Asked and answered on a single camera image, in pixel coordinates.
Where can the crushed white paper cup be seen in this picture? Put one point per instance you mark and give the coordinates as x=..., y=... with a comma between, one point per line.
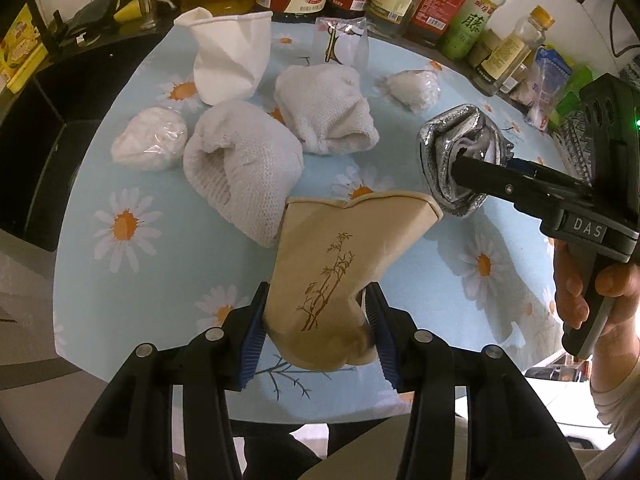
x=225, y=60

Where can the small brown jar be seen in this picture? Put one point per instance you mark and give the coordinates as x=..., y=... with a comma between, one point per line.
x=482, y=50

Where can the small crumpled white cloth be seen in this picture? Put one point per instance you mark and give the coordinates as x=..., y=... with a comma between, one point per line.
x=320, y=105

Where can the clear plastic snack bag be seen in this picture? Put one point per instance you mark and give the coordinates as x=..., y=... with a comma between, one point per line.
x=547, y=80

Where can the clear plastic wrapper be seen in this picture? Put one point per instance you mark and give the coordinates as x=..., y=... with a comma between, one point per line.
x=345, y=45

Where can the black kitchen sink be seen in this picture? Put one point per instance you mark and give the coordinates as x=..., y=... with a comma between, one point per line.
x=40, y=160

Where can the silver foil wrapper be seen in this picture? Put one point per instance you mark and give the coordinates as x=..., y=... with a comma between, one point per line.
x=435, y=160

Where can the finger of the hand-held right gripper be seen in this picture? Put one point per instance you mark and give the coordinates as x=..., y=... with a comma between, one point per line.
x=545, y=175
x=500, y=185

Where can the blue daisy tablecloth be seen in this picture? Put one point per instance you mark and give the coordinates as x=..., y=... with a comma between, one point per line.
x=150, y=260

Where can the yellow box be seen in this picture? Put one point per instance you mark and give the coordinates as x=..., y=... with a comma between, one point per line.
x=20, y=50

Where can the large crumpled white cloth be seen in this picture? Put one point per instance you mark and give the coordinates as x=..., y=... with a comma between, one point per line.
x=240, y=170

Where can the plastic-wrapped white ball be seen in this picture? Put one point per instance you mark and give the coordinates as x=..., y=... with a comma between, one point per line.
x=145, y=140
x=415, y=90

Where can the metal soap dispenser pump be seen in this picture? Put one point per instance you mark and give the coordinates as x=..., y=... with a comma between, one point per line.
x=150, y=10

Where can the bottle red and blue label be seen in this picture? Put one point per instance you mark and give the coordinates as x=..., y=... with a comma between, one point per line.
x=442, y=2

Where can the green packet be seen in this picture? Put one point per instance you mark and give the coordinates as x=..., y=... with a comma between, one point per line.
x=575, y=90

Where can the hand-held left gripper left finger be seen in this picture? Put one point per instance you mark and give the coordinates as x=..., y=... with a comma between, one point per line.
x=252, y=332

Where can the person's right forearm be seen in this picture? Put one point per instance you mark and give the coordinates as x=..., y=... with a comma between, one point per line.
x=620, y=410

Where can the beige bamboo print paper cup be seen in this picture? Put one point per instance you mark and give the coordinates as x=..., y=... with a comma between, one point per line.
x=320, y=270

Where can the yellow cap bottle beige label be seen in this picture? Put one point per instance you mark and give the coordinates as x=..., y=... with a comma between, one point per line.
x=505, y=57

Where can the black faucet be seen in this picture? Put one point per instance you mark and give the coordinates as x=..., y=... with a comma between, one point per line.
x=57, y=35

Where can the bottle green label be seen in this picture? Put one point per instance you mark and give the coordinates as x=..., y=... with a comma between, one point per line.
x=470, y=25

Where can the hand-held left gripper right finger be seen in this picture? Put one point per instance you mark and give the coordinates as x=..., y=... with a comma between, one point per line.
x=381, y=342

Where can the yellow sponge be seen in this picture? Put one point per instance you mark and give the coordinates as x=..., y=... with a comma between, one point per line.
x=129, y=11

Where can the person's right hand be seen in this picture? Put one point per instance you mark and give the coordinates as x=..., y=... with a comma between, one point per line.
x=620, y=285

